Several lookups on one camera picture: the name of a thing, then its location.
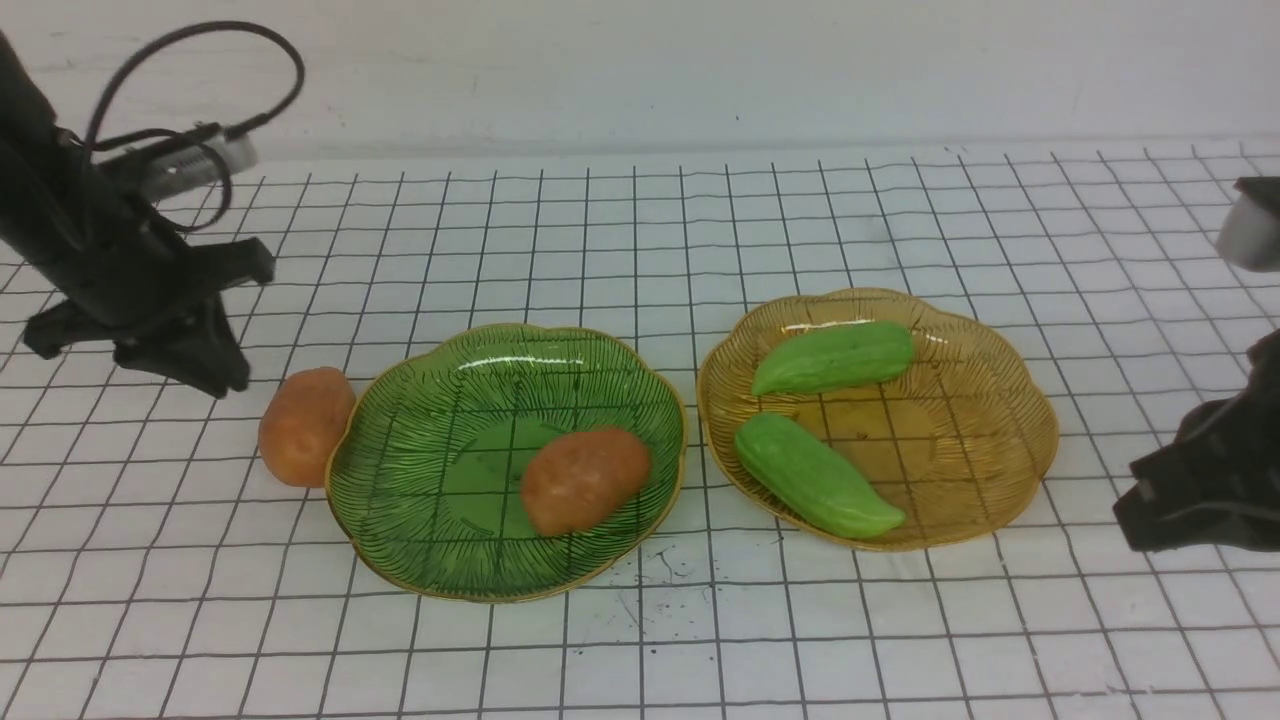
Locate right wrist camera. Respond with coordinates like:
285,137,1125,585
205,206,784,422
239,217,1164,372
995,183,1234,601
1213,176,1280,273

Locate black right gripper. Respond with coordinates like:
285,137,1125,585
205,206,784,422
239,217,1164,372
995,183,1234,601
1114,331,1279,553

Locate amber glass plate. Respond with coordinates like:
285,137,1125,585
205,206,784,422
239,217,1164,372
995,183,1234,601
698,288,1060,552

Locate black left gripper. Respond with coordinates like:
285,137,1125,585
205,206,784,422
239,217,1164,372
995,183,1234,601
1,29,276,398

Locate brown potato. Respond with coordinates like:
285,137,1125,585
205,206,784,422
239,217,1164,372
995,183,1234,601
259,366,356,488
520,427,652,537

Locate black left camera cable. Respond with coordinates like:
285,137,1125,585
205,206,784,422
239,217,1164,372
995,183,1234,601
82,20,306,236

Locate green glass plate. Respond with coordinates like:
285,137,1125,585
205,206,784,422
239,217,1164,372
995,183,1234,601
325,323,689,603

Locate green cucumber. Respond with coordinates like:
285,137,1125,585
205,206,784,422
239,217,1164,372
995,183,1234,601
751,322,916,396
733,413,906,541

